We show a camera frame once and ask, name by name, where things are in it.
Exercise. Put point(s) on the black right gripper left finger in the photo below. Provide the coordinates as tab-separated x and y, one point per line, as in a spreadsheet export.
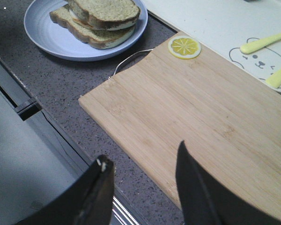
87	202

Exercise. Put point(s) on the bread slice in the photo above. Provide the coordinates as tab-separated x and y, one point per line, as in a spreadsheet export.
99	39
105	10

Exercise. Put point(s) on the metal cutting board handle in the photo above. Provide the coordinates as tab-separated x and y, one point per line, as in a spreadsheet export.
129	59

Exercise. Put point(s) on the yellow plastic fork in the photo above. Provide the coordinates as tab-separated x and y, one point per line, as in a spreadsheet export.
260	43

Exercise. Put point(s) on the lemon slice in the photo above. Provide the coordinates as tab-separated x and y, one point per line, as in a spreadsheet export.
184	47

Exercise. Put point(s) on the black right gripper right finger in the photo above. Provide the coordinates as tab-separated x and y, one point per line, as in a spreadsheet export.
213	201

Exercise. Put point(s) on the yellow plastic knife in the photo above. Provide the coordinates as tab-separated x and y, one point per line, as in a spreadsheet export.
274	80

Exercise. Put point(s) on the light blue round plate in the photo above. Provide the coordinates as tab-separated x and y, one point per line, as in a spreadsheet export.
59	42

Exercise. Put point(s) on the wooden cutting board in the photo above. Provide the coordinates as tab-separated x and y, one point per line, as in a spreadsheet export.
230	122

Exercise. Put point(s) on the cream bear tray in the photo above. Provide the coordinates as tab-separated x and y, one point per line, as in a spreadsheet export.
225	25

